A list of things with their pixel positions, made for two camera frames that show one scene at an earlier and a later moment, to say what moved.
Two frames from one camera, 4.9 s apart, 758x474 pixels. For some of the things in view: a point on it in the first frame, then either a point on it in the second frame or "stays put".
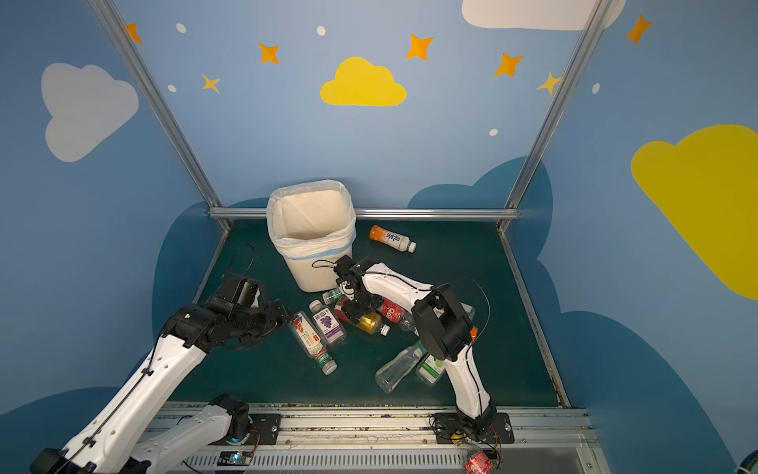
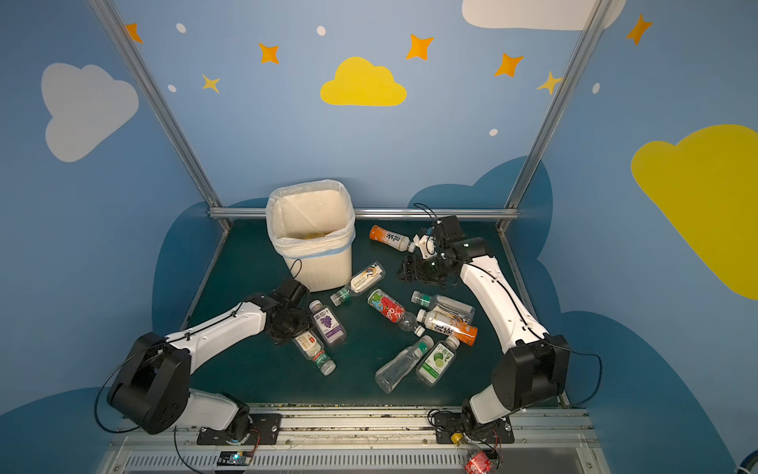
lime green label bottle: (430, 369) stays put
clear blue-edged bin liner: (309, 220) stays put
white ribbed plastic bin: (313, 223) stays put
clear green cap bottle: (388, 376) stays put
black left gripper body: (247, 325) → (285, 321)
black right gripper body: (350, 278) → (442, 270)
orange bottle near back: (398, 241) stays put
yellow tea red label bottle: (371, 323) → (315, 235)
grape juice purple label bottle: (328, 322) stays put
